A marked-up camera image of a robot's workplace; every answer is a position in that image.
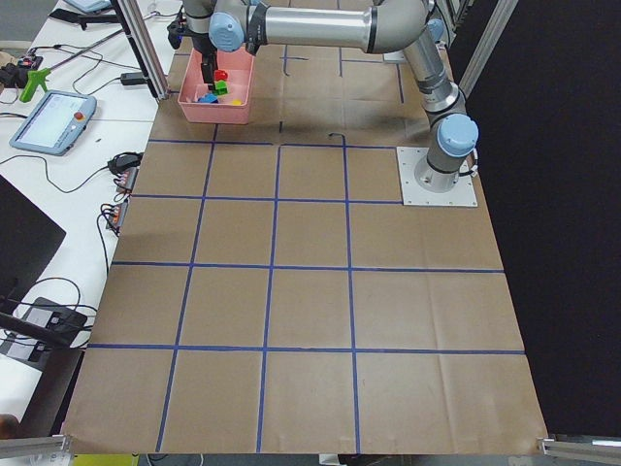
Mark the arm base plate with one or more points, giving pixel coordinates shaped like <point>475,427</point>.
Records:
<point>422,186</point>

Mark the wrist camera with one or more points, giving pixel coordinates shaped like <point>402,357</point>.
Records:
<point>177,30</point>

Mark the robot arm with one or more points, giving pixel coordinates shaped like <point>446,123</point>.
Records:
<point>386,26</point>

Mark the black table power brick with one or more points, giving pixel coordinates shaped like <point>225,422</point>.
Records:
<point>135,78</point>

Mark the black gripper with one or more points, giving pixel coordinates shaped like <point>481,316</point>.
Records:
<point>202,43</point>

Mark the usb hub with cables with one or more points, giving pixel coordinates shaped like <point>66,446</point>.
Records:
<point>125,168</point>

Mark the blue toy block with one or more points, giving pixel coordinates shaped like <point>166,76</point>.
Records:
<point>208,98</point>

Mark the teach pendant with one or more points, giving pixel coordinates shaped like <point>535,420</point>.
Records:
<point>56,123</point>

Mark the green toy block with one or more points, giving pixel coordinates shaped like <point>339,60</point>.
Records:
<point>220,87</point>

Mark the black device on desk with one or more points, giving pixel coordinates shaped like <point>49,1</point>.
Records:
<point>44,327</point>

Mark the aluminium profile post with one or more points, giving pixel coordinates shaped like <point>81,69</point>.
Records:
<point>134,26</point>

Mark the red toy block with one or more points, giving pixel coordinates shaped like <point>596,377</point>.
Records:
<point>220,75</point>

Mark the pink plastic box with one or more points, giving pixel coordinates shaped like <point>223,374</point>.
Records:
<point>239,65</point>

